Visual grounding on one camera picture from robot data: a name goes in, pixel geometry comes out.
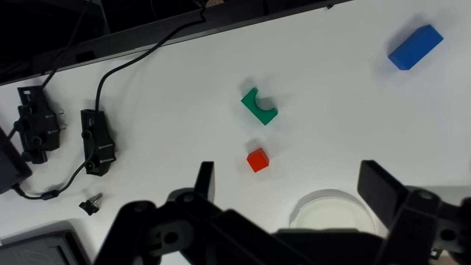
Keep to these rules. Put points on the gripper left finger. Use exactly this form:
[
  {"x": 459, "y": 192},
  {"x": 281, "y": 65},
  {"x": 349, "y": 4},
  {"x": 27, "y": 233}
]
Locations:
[{"x": 191, "y": 224}]

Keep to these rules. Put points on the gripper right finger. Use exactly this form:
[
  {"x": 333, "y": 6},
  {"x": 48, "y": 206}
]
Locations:
[{"x": 412, "y": 221}]

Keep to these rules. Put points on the red cube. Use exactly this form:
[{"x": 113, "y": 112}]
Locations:
[{"x": 258, "y": 160}]

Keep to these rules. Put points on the white round container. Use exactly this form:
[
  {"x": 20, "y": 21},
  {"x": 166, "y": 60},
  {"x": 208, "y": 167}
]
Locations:
[{"x": 331, "y": 215}]

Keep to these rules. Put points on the black thumb screw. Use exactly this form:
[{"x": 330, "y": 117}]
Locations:
[{"x": 90, "y": 205}]

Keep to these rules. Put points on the green arch block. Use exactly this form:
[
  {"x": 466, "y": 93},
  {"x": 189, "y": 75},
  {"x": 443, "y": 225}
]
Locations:
[{"x": 257, "y": 109}]

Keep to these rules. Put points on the grey flat device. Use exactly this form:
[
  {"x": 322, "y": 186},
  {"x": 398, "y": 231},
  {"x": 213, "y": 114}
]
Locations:
[{"x": 36, "y": 246}]

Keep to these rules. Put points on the blue rectangular block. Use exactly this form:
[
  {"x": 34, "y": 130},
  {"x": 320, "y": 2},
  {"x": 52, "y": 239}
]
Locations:
[{"x": 415, "y": 47}]

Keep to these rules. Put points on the black power brick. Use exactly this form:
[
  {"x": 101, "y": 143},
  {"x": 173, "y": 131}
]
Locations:
[{"x": 11, "y": 165}]

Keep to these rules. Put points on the black clamp mount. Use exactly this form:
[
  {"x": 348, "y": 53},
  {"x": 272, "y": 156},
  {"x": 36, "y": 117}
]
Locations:
[
  {"x": 36, "y": 125},
  {"x": 97, "y": 143}
]

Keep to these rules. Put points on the black metal frame bar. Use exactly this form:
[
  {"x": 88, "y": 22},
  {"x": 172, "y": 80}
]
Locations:
[{"x": 147, "y": 36}]

